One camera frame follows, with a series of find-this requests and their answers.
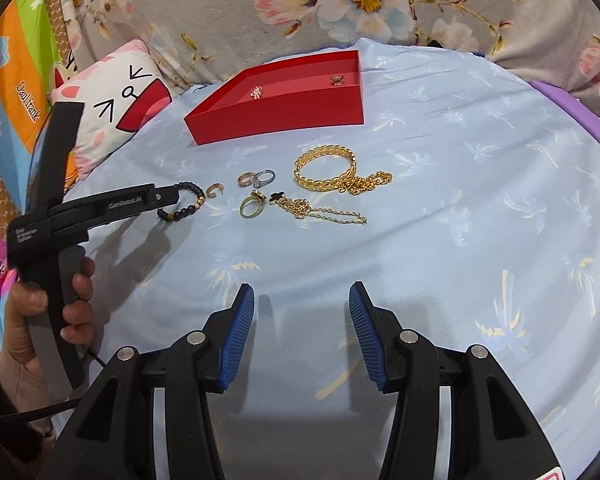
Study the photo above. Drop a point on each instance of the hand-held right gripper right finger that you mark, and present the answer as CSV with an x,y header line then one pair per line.
x,y
367,340

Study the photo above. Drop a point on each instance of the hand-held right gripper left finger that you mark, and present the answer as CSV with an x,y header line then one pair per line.
x,y
237,340

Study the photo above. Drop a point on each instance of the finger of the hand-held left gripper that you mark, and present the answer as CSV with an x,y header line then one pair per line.
x,y
150,199

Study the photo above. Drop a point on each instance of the gold hoop earring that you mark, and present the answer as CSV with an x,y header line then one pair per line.
x,y
209,191

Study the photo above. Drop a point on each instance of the red jewelry box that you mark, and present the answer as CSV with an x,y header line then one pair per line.
x,y
280,110

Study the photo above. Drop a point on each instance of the gold leaf bangle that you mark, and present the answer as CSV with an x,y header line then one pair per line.
x,y
310,179

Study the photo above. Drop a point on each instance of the person's left forearm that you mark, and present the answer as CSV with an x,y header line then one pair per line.
x,y
20,380

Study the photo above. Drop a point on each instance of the person's left hand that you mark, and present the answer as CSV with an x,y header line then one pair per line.
x,y
22,305

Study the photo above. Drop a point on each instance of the white cat face cushion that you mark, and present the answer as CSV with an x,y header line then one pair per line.
x,y
125,80

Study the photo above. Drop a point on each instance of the small silver crystal charm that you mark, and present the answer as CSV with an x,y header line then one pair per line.
x,y
256,92

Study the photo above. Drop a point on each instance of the colourful cartoon printed blanket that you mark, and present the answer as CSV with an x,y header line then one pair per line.
x,y
25,60

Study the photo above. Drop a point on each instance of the grey floral blanket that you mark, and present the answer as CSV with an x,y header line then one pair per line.
x,y
220,10

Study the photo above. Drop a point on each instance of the small gold ornament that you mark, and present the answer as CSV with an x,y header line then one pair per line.
x,y
336,80

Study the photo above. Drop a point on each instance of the purple flat box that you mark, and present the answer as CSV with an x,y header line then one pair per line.
x,y
575,110

